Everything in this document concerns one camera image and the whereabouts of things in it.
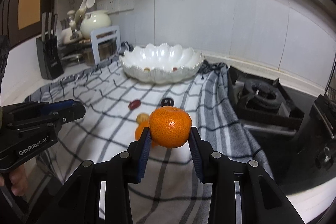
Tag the checkered white black cloth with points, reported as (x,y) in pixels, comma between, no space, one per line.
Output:
(170,191)

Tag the cream ceramic kettle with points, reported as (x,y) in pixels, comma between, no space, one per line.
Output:
(94,20)

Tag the white wall socket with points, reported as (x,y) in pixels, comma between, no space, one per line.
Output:
(126,5)
(112,6)
(102,5)

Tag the black knife block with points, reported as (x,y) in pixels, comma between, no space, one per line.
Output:
(49,62)

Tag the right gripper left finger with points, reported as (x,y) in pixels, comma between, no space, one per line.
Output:
(98,193)

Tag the person left hand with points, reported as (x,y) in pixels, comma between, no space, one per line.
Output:
(19,181)

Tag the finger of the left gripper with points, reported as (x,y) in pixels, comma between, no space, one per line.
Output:
(61,105)
(63,116)

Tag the black gas stove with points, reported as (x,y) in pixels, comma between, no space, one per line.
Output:
(257,99)

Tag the dark cherry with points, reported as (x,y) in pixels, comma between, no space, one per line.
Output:
(167,102)

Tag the white scalloped bowl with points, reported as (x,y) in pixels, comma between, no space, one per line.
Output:
(161,60)

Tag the steel pot under rack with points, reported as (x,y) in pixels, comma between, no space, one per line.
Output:
(106,50)

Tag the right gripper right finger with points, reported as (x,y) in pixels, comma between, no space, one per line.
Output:
(262,201)

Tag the small mandarin orange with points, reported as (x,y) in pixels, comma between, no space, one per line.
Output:
(170,126)

